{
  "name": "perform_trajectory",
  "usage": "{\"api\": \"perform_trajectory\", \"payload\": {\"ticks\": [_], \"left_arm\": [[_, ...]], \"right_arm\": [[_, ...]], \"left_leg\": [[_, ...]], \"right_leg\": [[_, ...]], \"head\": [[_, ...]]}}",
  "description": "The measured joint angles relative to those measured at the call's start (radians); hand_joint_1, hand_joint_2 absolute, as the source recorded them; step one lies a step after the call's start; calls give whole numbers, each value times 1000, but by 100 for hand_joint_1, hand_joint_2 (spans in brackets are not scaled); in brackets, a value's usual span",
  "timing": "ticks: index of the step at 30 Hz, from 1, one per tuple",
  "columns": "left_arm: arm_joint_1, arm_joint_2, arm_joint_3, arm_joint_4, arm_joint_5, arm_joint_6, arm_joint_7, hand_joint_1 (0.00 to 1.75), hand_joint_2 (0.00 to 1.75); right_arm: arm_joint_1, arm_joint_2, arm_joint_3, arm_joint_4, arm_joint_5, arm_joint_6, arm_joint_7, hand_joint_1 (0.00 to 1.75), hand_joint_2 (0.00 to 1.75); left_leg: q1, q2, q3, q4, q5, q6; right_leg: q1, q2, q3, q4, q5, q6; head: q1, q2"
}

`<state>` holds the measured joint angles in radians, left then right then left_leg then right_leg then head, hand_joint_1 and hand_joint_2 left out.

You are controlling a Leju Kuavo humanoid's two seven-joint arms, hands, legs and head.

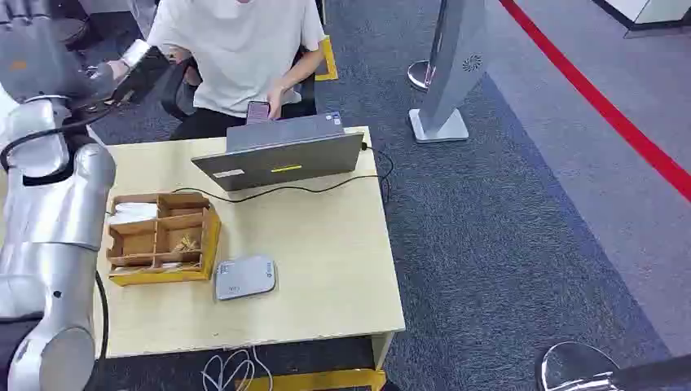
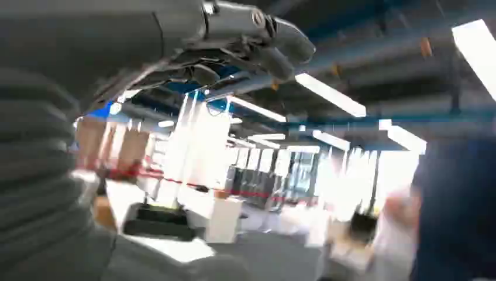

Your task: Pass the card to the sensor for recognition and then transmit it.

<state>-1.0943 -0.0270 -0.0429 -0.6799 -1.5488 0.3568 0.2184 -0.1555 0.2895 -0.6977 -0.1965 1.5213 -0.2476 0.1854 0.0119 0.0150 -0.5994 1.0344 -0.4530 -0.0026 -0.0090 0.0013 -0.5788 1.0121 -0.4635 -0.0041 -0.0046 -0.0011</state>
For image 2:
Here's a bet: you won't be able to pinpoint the small brown box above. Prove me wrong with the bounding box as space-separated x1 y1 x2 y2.
92 196 118 232

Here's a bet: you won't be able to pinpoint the red barrier tape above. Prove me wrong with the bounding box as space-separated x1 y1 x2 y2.
75 160 311 203

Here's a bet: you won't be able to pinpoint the person's hand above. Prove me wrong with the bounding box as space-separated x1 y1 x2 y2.
383 189 422 234

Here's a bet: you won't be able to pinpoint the white column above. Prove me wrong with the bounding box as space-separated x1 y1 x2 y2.
161 91 232 207

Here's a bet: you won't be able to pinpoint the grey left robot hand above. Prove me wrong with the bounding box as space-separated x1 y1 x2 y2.
0 0 317 115

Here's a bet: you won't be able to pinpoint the black crate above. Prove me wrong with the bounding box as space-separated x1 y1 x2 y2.
122 203 197 242

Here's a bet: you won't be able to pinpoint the white desk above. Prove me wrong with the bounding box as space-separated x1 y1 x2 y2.
127 234 216 265

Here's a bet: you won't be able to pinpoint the brown cardboard panels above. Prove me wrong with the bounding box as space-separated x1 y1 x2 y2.
75 116 151 176

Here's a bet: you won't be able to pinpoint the person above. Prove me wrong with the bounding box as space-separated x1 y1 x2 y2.
409 135 496 281

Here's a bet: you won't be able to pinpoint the long white ceiling light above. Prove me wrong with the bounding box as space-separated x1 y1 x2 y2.
378 119 428 155
311 129 352 152
451 18 496 102
294 73 367 118
228 95 288 124

